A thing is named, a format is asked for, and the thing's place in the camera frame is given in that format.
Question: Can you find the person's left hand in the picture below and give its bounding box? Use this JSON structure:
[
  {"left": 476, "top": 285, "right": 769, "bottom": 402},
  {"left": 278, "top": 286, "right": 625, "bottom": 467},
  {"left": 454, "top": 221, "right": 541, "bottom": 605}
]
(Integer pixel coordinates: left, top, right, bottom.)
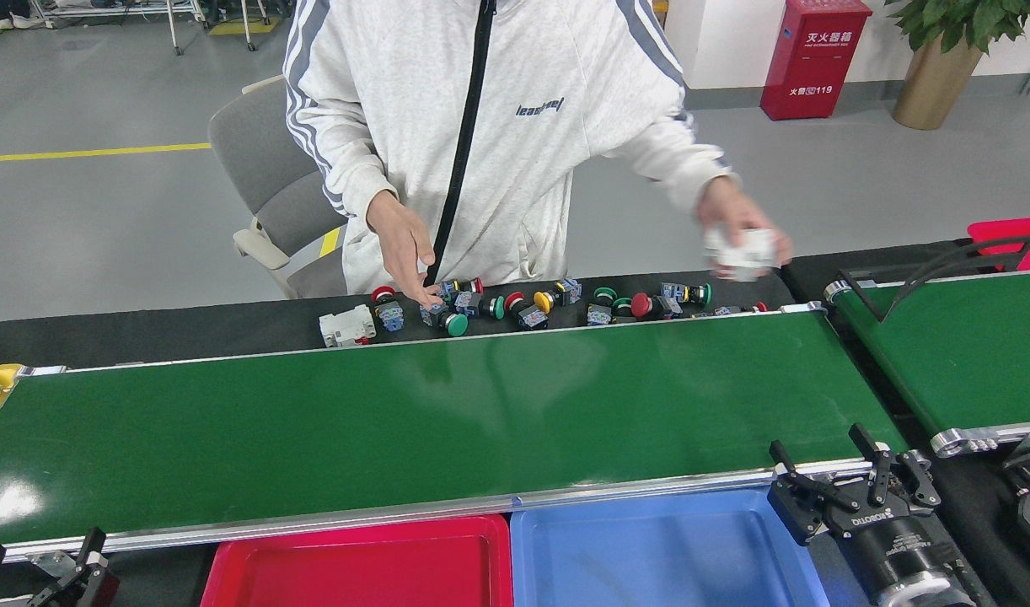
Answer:
[{"left": 695, "top": 175, "right": 795, "bottom": 271}]

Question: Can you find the red plastic bin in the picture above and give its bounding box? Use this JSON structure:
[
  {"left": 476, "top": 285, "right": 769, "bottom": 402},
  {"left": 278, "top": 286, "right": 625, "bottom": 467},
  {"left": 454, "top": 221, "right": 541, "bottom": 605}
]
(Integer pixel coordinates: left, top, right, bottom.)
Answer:
[{"left": 968, "top": 217, "right": 1030, "bottom": 272}]

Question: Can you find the white wheeled stand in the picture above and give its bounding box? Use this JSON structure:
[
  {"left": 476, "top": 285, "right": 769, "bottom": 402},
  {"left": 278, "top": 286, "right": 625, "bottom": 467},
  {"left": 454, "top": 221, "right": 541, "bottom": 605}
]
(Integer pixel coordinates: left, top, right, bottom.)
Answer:
[{"left": 165, "top": 0, "right": 260, "bottom": 56}]

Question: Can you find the black cable bundle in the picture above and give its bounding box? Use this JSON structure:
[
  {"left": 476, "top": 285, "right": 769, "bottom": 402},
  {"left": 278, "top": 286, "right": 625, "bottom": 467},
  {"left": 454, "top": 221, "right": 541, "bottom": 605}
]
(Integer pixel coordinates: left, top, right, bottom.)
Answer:
[{"left": 840, "top": 236, "right": 1030, "bottom": 323}]

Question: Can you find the potted green plant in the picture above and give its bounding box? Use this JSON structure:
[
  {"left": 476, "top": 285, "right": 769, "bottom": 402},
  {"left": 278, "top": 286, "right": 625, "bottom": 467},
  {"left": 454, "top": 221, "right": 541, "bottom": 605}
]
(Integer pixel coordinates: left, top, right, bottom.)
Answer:
[{"left": 884, "top": 0, "right": 1030, "bottom": 132}]

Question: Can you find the person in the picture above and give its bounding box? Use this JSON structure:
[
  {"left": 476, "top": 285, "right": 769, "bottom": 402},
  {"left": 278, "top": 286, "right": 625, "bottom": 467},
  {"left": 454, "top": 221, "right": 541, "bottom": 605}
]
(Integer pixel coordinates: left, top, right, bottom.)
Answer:
[{"left": 282, "top": 0, "right": 743, "bottom": 298}]

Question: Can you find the person's right hand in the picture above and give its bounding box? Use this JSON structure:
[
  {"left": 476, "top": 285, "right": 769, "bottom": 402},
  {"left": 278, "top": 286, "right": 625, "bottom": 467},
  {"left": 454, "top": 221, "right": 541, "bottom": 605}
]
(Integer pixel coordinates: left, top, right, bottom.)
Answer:
[{"left": 366, "top": 190, "right": 446, "bottom": 309}]

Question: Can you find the red plastic tray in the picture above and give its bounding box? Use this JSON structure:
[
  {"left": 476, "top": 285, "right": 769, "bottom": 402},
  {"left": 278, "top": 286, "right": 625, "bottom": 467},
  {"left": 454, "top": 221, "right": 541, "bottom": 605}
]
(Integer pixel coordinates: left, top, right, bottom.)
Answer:
[{"left": 201, "top": 514, "right": 514, "bottom": 607}]

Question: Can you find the grey office chair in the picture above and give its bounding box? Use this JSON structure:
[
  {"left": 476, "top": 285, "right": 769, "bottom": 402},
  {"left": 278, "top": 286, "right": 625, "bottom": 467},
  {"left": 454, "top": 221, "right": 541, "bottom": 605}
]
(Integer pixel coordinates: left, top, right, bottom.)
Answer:
[{"left": 207, "top": 74, "right": 347, "bottom": 300}]

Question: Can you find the white circuit breaker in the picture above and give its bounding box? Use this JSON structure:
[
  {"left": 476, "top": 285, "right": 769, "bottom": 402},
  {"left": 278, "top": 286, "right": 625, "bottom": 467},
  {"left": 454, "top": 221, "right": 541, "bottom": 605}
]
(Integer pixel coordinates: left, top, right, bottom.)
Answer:
[
  {"left": 319, "top": 304, "right": 378, "bottom": 349},
  {"left": 704, "top": 226, "right": 779, "bottom": 282}
]

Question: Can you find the blue plastic tray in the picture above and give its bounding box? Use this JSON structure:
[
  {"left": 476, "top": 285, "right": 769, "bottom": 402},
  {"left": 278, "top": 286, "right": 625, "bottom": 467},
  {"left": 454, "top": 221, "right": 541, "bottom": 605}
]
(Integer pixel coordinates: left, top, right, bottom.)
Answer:
[{"left": 511, "top": 487, "right": 832, "bottom": 607}]

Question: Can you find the short green conveyor belt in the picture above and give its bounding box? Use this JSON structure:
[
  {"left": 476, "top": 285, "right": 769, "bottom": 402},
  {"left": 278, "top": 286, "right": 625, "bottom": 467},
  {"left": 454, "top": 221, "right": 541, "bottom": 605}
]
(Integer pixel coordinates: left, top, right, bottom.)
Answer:
[{"left": 823, "top": 268, "right": 1030, "bottom": 459}]

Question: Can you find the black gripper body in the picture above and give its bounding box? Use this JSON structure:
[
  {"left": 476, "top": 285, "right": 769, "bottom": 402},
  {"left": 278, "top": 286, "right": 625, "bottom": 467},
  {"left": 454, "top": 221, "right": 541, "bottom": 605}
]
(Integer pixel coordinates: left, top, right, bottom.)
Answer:
[{"left": 827, "top": 496, "right": 959, "bottom": 604}]

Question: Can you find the red fire extinguisher box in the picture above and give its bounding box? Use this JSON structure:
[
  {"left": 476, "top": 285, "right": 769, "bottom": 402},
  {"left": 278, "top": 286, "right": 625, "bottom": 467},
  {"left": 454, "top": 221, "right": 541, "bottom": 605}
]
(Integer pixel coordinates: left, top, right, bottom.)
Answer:
[{"left": 759, "top": 0, "right": 872, "bottom": 121}]

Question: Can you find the long green conveyor belt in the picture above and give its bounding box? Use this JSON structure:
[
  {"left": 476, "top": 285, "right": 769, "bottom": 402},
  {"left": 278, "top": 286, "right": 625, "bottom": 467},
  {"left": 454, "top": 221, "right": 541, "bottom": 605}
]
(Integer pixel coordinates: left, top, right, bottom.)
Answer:
[{"left": 0, "top": 302, "right": 912, "bottom": 564}]

